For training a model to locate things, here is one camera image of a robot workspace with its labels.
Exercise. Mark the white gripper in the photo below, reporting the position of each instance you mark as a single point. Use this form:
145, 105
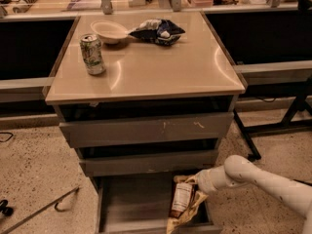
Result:
204, 180

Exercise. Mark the brown chip bag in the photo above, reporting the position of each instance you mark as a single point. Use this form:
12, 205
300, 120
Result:
180, 211

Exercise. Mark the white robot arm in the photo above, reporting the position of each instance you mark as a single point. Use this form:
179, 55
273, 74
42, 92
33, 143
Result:
237, 171

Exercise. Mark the middle grey drawer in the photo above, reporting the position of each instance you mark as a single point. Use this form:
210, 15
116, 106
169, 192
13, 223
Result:
150, 163

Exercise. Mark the grey drawer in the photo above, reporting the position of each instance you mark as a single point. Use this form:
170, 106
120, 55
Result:
150, 163
146, 130
135, 204

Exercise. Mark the bottom grey drawer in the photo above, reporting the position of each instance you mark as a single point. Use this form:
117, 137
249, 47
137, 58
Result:
135, 204

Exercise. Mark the top grey drawer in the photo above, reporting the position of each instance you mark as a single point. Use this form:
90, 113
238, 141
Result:
146, 130

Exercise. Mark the grey drawer cabinet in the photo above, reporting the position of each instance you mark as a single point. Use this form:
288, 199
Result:
193, 76

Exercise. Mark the blue chip bag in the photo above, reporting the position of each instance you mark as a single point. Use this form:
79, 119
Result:
161, 32

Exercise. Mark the metal rod on floor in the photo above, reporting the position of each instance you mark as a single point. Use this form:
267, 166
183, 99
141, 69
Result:
51, 204

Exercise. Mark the green soda can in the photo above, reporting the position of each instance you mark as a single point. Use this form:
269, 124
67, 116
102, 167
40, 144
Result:
90, 47

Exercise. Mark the white paper bowl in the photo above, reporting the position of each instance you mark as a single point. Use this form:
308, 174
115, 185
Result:
109, 32

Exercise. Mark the black caster at left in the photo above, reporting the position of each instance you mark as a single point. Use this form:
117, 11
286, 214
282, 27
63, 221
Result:
5, 209

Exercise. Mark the black table leg frame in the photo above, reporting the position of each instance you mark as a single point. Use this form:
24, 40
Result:
287, 122

